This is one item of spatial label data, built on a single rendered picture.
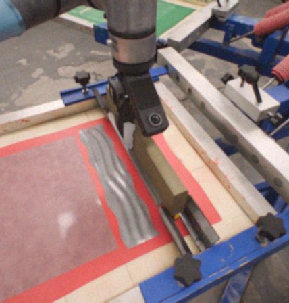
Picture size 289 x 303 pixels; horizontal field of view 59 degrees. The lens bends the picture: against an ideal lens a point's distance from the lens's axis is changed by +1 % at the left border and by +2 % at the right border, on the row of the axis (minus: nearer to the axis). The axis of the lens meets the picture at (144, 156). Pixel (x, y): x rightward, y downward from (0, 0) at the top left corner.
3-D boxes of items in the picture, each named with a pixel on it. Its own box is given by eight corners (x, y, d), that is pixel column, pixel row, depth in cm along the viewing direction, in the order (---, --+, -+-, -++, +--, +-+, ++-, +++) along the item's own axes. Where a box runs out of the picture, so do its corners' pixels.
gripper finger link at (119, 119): (133, 130, 55) (138, 96, 48) (136, 135, 54) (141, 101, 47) (113, 134, 53) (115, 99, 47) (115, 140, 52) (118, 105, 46)
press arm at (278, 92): (239, 129, 65) (245, 114, 61) (225, 115, 69) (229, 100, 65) (290, 110, 70) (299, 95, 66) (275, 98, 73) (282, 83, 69)
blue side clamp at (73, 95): (69, 120, 75) (63, 101, 70) (65, 109, 78) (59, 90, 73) (159, 94, 83) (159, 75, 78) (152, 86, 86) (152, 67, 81)
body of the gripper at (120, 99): (141, 92, 56) (141, 37, 46) (159, 115, 51) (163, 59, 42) (109, 101, 54) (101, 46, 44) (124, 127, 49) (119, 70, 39)
